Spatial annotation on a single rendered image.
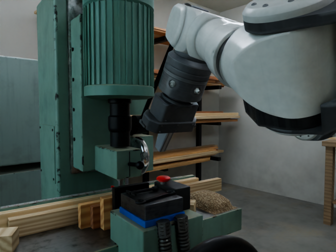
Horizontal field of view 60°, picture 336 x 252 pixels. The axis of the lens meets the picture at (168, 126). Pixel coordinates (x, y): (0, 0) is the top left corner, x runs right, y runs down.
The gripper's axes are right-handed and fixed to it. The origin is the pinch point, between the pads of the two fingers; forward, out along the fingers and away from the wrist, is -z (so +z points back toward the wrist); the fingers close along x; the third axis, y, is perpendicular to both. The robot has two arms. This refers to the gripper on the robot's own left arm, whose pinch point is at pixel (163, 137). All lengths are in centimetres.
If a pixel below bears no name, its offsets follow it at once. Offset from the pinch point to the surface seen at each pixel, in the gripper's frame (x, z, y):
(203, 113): 219, -112, 196
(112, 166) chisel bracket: -5.3, -13.8, 8.5
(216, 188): 32.3, -25.2, 4.1
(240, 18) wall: 310, 1, 282
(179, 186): 1.1, -6.6, -8.3
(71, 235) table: -16.8, -23.1, -1.3
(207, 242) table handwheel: -3.5, -4.8, -22.6
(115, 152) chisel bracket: -5.3, -9.9, 9.0
